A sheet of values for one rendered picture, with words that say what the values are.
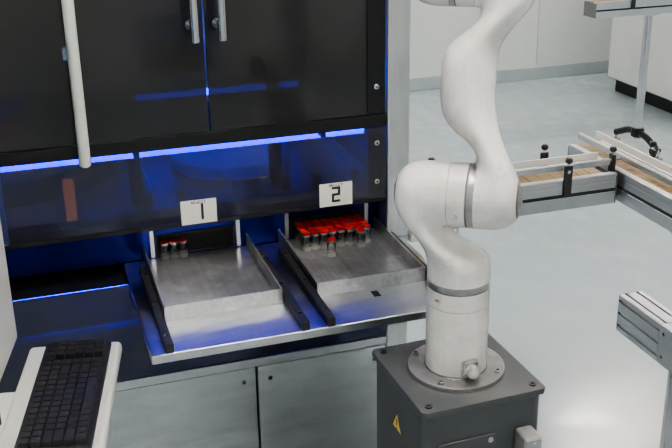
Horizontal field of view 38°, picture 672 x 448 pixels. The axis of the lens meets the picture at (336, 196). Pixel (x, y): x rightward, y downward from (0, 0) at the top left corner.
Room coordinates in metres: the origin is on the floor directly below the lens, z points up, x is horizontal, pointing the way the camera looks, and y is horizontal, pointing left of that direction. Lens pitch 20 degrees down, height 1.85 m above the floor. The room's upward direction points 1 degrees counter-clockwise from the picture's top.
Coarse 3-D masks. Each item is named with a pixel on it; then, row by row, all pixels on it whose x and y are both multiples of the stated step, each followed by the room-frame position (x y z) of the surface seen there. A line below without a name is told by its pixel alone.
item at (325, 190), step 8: (328, 184) 2.25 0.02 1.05; (336, 184) 2.25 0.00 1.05; (344, 184) 2.26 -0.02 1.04; (320, 192) 2.24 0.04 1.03; (328, 192) 2.25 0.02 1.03; (336, 192) 2.25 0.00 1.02; (344, 192) 2.26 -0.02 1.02; (320, 200) 2.24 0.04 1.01; (328, 200) 2.25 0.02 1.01; (344, 200) 2.26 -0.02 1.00
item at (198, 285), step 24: (168, 264) 2.16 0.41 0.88; (192, 264) 2.15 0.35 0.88; (216, 264) 2.15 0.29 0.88; (240, 264) 2.15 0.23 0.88; (264, 264) 2.08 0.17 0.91; (168, 288) 2.02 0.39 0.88; (192, 288) 2.02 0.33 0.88; (216, 288) 2.02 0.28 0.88; (240, 288) 2.02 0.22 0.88; (264, 288) 2.01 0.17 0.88; (168, 312) 1.87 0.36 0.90; (192, 312) 1.88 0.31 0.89; (216, 312) 1.90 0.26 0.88
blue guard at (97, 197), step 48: (240, 144) 2.18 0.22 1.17; (288, 144) 2.22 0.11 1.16; (336, 144) 2.26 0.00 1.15; (384, 144) 2.29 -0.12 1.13; (0, 192) 2.02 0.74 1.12; (48, 192) 2.05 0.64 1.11; (96, 192) 2.08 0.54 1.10; (144, 192) 2.11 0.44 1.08; (192, 192) 2.15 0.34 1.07; (240, 192) 2.18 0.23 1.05; (288, 192) 2.22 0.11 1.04; (384, 192) 2.29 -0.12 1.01
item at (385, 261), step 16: (288, 240) 2.29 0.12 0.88; (384, 240) 2.28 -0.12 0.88; (304, 256) 2.19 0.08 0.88; (320, 256) 2.19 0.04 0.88; (336, 256) 2.19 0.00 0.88; (352, 256) 2.19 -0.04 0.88; (368, 256) 2.18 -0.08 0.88; (384, 256) 2.18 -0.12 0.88; (400, 256) 2.18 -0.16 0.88; (304, 272) 2.06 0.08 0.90; (320, 272) 2.10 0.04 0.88; (336, 272) 2.09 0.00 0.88; (352, 272) 2.09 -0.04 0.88; (368, 272) 2.09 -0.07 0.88; (384, 272) 2.02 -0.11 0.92; (400, 272) 2.03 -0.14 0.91; (416, 272) 2.04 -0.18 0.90; (320, 288) 1.97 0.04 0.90; (336, 288) 1.98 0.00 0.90; (352, 288) 1.99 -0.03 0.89; (368, 288) 2.00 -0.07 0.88
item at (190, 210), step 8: (192, 200) 2.15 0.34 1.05; (200, 200) 2.15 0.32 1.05; (208, 200) 2.16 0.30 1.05; (184, 208) 2.14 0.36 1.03; (192, 208) 2.14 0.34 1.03; (200, 208) 2.15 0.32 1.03; (208, 208) 2.16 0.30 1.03; (216, 208) 2.16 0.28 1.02; (184, 216) 2.14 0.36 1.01; (192, 216) 2.14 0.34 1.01; (200, 216) 2.15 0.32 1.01; (208, 216) 2.16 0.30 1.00; (216, 216) 2.16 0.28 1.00; (184, 224) 2.14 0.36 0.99
